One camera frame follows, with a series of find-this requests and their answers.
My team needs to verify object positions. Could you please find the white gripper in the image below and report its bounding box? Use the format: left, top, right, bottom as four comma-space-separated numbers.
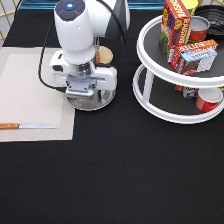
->
49, 50, 117, 91

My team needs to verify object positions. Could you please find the round silver metal plate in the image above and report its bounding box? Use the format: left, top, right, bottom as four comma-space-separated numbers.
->
66, 89, 115, 111

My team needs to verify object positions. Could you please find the wooden handled fork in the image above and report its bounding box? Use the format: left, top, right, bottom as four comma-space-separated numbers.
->
95, 37, 100, 63

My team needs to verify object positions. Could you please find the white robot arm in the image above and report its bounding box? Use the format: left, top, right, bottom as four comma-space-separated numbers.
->
50, 0, 130, 94

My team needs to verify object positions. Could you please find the round wooden coaster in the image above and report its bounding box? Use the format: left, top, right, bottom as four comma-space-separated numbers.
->
99, 46, 113, 64

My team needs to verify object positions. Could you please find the white two-tier turntable shelf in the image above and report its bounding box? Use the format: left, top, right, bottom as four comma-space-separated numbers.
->
133, 16, 224, 124

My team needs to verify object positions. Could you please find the brownie mix box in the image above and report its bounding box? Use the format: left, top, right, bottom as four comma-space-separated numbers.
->
175, 47, 217, 75

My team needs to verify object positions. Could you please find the small colourful box lower tier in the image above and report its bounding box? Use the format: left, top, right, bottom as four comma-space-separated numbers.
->
182, 87, 198, 98

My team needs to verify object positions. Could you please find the beige woven placemat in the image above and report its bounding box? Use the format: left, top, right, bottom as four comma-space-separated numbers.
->
0, 47, 75, 142

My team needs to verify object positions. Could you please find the red raisins box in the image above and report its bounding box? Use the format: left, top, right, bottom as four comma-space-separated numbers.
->
159, 0, 191, 63

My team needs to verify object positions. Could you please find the red white can lower tier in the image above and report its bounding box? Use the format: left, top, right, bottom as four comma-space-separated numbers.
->
196, 88, 223, 112

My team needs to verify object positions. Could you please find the red can upper tier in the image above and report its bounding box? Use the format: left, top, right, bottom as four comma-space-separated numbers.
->
188, 16, 210, 42

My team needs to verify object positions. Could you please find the red butter box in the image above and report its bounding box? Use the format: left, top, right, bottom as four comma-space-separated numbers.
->
171, 39, 218, 68

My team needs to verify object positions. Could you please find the black bowl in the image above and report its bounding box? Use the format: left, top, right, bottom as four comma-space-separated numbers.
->
195, 5, 224, 36

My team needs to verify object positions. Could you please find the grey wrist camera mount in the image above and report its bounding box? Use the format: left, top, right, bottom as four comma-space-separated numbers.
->
65, 76, 97, 99

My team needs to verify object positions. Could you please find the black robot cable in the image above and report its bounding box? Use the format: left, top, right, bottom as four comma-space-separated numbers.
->
37, 0, 127, 93

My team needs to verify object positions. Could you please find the wooden handled knife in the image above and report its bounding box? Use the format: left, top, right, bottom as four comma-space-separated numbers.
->
0, 123, 57, 130

